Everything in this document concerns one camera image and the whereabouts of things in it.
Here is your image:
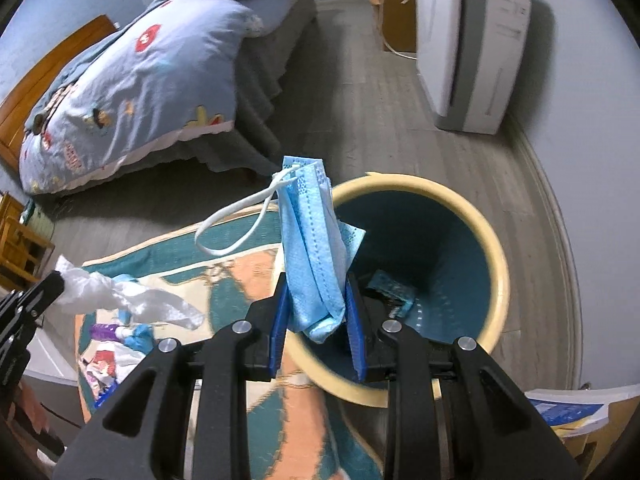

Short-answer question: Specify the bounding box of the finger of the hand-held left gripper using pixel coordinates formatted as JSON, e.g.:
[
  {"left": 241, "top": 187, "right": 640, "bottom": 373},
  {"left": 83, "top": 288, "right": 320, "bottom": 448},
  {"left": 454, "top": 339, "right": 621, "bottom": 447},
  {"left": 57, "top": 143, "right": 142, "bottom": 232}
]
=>
[{"left": 0, "top": 270, "right": 67, "bottom": 391}]

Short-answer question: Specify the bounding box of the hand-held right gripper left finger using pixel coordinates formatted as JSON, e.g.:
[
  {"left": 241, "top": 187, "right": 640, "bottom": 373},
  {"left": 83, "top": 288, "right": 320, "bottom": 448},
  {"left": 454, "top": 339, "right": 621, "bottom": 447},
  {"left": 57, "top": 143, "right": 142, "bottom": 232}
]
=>
[{"left": 52, "top": 275, "right": 291, "bottom": 480}]

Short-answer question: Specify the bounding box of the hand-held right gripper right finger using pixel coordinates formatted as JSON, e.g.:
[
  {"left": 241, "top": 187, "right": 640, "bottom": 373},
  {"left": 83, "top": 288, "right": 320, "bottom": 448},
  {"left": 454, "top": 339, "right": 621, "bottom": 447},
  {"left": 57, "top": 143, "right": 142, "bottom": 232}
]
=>
[{"left": 345, "top": 271, "right": 583, "bottom": 480}]

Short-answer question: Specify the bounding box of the small blue white packet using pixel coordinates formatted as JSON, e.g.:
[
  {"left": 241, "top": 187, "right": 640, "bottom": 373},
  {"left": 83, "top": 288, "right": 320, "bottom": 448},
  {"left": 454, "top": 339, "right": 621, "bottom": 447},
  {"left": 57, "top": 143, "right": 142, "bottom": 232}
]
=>
[{"left": 370, "top": 270, "right": 416, "bottom": 318}]

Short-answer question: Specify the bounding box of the blue face mask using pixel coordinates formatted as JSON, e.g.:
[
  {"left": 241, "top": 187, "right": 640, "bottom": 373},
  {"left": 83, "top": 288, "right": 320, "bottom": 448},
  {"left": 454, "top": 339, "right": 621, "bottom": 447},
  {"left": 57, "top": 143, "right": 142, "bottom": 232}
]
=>
[{"left": 195, "top": 156, "right": 367, "bottom": 345}]

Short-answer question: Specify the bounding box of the white tissue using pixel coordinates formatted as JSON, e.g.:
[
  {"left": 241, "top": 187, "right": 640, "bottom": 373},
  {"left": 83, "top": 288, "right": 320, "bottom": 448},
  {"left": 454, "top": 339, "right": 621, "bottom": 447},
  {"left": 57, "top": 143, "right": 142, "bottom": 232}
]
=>
[{"left": 50, "top": 255, "right": 206, "bottom": 331}]

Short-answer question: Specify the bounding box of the yellow rimmed teal trash bin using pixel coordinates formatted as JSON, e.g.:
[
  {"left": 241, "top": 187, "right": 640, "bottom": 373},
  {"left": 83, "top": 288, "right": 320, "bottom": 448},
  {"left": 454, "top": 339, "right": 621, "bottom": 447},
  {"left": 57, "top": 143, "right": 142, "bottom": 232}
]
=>
[{"left": 287, "top": 172, "right": 511, "bottom": 408}]

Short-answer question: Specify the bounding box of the wooden chair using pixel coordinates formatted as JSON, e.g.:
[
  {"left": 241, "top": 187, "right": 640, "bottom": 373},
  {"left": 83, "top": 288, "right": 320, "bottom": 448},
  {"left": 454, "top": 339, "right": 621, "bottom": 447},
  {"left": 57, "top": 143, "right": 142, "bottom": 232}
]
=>
[{"left": 0, "top": 190, "right": 56, "bottom": 291}]

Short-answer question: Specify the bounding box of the teal and orange patterned rug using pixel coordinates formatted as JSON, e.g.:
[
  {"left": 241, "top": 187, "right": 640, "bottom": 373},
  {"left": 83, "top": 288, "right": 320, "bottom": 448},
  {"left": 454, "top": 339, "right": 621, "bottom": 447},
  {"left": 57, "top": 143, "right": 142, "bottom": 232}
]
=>
[{"left": 75, "top": 202, "right": 396, "bottom": 480}]

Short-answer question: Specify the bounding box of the purple tube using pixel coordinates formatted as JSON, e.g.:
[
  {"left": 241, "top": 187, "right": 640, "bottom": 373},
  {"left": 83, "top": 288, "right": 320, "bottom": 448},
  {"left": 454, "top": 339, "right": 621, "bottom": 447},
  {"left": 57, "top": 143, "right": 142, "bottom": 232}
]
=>
[{"left": 90, "top": 322, "right": 133, "bottom": 343}]

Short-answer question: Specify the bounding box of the red patterned wrapper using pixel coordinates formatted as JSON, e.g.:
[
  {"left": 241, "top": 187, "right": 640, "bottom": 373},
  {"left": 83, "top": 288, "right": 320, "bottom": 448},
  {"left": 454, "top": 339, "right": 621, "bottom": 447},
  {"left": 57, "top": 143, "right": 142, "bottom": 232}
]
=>
[{"left": 82, "top": 350, "right": 146, "bottom": 408}]

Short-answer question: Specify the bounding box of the wooden headboard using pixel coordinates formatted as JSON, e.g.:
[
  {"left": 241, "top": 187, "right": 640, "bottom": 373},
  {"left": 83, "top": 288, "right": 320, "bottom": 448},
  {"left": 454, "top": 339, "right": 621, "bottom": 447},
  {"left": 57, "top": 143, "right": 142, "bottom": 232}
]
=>
[{"left": 0, "top": 15, "right": 118, "bottom": 171}]

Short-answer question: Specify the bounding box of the blue white snack bag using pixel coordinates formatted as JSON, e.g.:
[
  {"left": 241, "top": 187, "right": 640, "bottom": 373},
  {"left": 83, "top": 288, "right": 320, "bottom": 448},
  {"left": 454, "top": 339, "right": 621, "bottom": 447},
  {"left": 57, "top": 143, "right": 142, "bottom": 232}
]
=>
[{"left": 525, "top": 385, "right": 640, "bottom": 441}]

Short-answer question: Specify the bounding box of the bed with blue quilt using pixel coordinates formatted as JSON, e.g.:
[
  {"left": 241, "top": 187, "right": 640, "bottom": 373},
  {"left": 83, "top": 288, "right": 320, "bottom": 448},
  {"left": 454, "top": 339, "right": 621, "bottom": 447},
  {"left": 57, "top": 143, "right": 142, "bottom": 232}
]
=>
[{"left": 20, "top": 0, "right": 301, "bottom": 196}]

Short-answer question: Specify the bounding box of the grey skirted bed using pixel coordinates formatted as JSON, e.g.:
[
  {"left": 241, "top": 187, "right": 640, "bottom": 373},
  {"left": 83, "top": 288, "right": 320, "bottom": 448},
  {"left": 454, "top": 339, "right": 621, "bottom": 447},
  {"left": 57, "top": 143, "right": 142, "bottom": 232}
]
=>
[{"left": 200, "top": 0, "right": 319, "bottom": 179}]

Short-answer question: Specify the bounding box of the white air purifier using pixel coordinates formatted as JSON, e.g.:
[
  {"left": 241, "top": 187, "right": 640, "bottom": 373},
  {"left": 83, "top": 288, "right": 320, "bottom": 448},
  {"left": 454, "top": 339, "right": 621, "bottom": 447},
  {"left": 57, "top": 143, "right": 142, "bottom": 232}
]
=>
[{"left": 414, "top": 0, "right": 532, "bottom": 135}]

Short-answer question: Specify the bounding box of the wooden cabinet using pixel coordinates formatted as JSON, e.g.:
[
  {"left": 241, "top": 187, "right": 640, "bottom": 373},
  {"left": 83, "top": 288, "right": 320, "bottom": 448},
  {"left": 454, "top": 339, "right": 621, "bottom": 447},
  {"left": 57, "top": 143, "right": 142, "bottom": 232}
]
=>
[{"left": 369, "top": 0, "right": 417, "bottom": 53}]

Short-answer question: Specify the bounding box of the white cable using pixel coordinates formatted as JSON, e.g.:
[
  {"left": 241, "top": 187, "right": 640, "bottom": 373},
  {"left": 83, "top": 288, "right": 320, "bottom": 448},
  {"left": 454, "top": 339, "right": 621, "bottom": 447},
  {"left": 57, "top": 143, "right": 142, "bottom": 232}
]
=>
[{"left": 375, "top": 0, "right": 418, "bottom": 58}]

